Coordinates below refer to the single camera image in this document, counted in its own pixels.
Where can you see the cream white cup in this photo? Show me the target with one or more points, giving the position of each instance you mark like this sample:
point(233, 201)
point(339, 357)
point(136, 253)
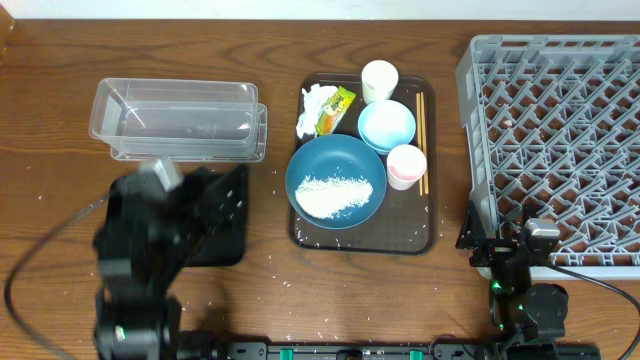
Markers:
point(379, 79)

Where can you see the yellow green snack wrapper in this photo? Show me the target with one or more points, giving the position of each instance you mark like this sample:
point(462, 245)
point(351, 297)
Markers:
point(332, 111)

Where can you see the dark blue plate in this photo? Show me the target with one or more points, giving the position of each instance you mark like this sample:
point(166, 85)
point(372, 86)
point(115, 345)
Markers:
point(337, 157)

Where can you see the pile of white rice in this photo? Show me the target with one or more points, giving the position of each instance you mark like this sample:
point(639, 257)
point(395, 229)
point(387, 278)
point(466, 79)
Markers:
point(327, 198)

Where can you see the black waste tray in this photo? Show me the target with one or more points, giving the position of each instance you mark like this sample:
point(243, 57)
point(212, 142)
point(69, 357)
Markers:
point(211, 258)

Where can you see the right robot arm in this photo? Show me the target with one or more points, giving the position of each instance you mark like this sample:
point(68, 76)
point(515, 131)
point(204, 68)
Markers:
point(530, 316)

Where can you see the clear plastic bin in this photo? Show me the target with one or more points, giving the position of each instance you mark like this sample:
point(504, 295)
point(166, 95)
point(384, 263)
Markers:
point(185, 120)

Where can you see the left wooden chopstick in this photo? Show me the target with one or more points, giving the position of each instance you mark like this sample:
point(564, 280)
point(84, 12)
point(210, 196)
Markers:
point(419, 107)

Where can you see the light blue bowl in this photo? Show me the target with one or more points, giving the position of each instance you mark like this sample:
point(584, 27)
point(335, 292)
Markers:
point(386, 124)

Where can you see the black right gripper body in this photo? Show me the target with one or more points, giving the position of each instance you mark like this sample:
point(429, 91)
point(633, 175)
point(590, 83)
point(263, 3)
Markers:
point(508, 274)

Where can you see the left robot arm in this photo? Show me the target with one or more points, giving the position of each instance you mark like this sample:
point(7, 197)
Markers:
point(137, 319)

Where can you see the dark brown serving tray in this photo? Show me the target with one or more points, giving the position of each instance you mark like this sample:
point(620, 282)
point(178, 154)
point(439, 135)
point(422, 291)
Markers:
point(405, 223)

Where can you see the right wooden chopstick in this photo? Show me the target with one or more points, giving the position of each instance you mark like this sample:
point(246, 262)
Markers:
point(422, 123)

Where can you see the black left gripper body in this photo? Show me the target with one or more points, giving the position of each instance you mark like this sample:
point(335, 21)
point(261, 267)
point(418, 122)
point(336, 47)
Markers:
point(168, 239)

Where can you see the pink cup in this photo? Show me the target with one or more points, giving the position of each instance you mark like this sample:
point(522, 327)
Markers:
point(406, 164)

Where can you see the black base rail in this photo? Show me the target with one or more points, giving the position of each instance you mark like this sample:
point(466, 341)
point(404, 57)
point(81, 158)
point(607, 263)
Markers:
point(350, 351)

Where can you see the grey dishwasher rack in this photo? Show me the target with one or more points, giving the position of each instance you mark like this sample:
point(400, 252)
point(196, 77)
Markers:
point(552, 123)

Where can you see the wooden chopstick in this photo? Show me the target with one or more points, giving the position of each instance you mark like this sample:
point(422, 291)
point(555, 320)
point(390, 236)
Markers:
point(422, 123)
point(419, 107)

